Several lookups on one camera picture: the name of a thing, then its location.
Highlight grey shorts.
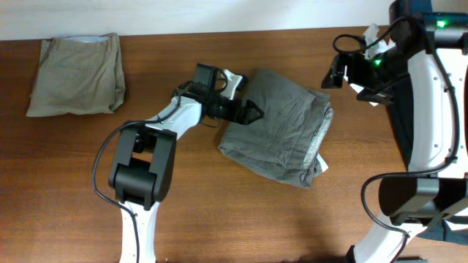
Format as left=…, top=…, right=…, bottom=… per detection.
left=218, top=69, right=333, bottom=188

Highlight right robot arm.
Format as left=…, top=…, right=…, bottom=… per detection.
left=322, top=0, right=467, bottom=262

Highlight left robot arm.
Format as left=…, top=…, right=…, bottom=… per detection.
left=108, top=64, right=264, bottom=262

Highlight white cloth garment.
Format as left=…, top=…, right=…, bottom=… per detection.
left=343, top=76, right=379, bottom=107

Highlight black garment with white stripes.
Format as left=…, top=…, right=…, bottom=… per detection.
left=387, top=77, right=467, bottom=245

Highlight folded khaki shorts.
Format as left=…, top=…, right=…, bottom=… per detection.
left=26, top=33, right=126, bottom=118

